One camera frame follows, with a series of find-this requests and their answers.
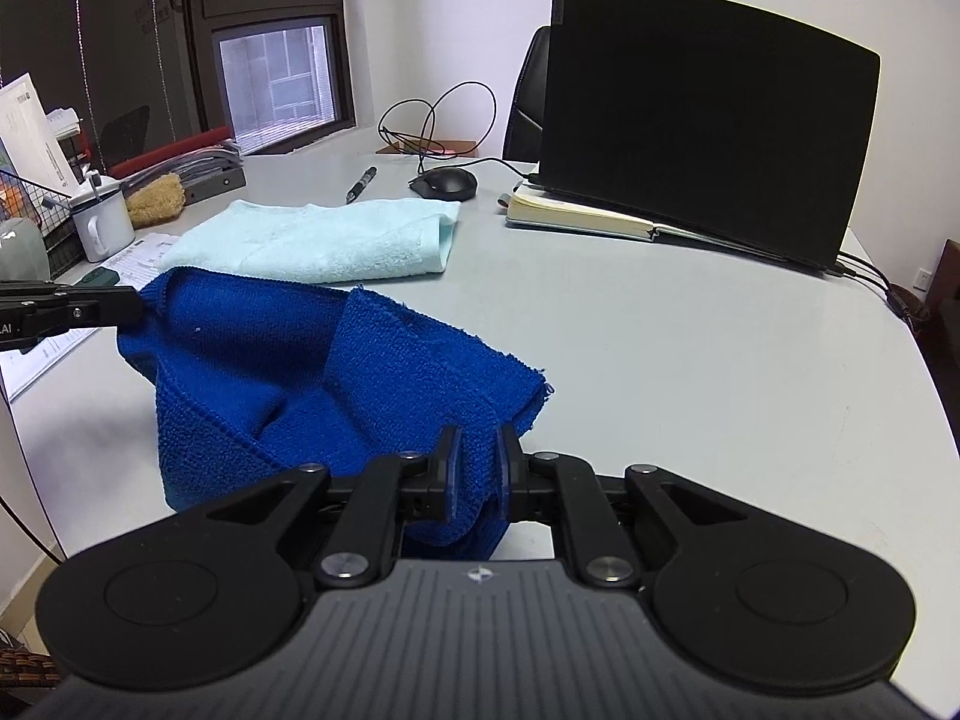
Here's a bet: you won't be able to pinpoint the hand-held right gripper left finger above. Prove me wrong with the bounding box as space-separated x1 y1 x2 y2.
201 424 462 591

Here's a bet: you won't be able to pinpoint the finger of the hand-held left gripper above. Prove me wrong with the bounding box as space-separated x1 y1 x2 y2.
67 286 149 331

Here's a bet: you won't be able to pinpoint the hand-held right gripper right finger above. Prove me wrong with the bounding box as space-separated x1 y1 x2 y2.
494 424 752 591

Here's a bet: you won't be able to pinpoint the blue towel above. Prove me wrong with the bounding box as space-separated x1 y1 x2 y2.
116 264 555 562

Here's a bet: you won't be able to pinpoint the light mint towel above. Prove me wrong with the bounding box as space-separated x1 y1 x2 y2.
150 197 462 287

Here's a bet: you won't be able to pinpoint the grey green jar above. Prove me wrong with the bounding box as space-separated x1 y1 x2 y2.
0 217 51 284

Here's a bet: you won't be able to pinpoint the printed paper sheet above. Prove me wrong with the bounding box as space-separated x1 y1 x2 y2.
0 232 185 400

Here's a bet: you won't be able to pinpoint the white enamel mug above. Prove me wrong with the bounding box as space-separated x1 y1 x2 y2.
69 171 137 264

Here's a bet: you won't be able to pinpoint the yellow loofah sponge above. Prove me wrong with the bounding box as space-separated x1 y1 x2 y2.
123 172 187 227

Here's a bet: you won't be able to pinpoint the red folder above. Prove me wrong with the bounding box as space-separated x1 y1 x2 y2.
105 126 230 179

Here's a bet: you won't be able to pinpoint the white printed paper box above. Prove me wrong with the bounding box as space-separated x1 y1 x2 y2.
0 73 82 194

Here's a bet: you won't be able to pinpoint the open paper notebook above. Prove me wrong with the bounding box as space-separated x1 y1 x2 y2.
504 183 790 261

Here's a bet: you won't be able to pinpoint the dark framed window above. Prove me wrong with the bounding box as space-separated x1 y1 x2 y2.
182 0 358 156

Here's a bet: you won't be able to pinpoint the black computer mouse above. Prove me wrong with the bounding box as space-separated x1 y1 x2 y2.
407 167 479 203

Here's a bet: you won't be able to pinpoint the brown flat pad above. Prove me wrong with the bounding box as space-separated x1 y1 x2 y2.
378 136 482 160

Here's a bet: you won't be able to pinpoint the woven wicker seat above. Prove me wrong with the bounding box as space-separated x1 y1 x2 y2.
0 626 59 695

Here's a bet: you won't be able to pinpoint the black office chair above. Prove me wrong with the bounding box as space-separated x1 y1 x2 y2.
502 25 554 164

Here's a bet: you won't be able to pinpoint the black laptop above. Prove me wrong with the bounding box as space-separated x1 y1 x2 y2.
528 0 881 275

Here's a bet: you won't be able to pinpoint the brown wooden furniture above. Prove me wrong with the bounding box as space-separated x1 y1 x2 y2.
928 238 960 385

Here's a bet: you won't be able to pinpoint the black wire basket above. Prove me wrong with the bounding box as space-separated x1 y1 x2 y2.
0 168 85 280

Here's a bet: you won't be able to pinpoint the thin black cable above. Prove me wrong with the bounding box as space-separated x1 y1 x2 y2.
0 493 67 565

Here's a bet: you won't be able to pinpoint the black mouse cable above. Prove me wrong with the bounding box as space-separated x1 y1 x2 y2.
376 80 542 182

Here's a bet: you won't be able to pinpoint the black laptop cables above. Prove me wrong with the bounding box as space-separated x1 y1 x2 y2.
828 246 932 329

